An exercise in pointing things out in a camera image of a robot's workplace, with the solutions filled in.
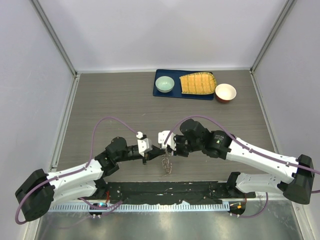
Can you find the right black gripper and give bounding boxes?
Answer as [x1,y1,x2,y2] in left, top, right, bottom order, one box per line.
[167,134,203,158]

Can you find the metal disc with keyrings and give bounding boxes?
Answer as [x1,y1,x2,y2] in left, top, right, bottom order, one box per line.
[161,153,172,177]

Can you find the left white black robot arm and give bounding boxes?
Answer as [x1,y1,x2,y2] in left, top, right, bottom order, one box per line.
[15,136,166,225]

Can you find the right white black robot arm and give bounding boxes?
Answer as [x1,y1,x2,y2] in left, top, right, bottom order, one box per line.
[169,119,315,205]

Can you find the dark blue tray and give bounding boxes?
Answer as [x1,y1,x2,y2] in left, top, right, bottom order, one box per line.
[153,69,214,101]

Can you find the pale green bowl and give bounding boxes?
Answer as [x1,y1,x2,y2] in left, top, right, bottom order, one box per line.
[155,76,175,93]

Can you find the yellow woven bamboo basket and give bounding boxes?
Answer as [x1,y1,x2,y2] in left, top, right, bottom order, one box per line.
[179,72,217,95]

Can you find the brown bowl white inside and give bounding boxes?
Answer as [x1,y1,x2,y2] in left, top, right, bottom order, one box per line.
[214,83,237,103]

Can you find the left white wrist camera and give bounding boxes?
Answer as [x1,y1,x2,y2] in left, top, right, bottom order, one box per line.
[137,137,153,157]

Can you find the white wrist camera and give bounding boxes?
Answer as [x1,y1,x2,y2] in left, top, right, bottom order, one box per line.
[157,130,176,151]
[137,137,153,157]

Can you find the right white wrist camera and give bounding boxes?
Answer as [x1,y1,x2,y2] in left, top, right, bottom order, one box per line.
[157,130,176,151]

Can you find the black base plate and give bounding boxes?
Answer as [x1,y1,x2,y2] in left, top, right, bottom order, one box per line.
[99,181,256,205]

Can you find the slotted white cable duct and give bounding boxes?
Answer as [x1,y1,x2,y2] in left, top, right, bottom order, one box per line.
[49,201,230,213]

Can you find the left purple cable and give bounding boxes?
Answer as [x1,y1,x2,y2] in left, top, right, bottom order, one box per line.
[15,116,144,225]

